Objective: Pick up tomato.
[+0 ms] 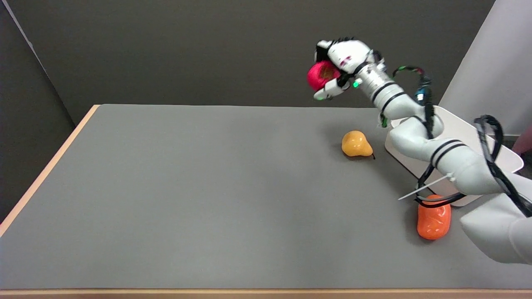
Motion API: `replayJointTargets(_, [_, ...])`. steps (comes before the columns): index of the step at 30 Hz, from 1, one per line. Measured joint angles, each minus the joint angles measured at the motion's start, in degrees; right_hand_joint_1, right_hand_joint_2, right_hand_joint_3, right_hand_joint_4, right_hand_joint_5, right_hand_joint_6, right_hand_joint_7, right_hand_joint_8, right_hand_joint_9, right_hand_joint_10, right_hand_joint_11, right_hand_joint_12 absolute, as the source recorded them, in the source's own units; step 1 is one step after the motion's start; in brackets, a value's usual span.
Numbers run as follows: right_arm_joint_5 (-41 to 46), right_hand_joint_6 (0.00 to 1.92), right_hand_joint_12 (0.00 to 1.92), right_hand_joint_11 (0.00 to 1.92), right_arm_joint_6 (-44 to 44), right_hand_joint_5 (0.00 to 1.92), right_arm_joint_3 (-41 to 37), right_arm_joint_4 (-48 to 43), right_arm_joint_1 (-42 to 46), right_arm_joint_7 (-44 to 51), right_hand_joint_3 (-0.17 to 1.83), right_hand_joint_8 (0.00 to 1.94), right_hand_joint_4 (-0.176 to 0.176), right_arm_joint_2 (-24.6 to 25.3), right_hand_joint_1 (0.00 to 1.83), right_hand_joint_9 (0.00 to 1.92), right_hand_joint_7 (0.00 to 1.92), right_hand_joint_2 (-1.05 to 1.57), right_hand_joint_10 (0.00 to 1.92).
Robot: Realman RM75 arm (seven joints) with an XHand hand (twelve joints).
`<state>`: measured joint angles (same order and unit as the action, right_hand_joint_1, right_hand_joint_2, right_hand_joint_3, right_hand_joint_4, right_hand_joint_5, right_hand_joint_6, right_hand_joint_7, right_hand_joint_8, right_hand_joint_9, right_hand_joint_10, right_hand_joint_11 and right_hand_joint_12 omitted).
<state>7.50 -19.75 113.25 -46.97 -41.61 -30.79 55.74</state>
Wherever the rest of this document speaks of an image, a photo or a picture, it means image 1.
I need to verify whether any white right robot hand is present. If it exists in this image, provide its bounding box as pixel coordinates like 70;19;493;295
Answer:
314;38;374;101

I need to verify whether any yellow pear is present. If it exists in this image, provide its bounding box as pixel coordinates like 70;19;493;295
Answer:
341;130;376;160

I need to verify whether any white plastic tray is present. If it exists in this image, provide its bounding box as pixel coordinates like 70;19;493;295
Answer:
384;105;524;207

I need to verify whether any orange bell pepper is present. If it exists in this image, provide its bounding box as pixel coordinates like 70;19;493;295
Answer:
417;194;452;240

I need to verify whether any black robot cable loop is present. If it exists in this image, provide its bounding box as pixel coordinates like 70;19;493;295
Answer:
392;65;532;218

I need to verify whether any white cable zip tie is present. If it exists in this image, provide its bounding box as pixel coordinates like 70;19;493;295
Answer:
398;174;456;201

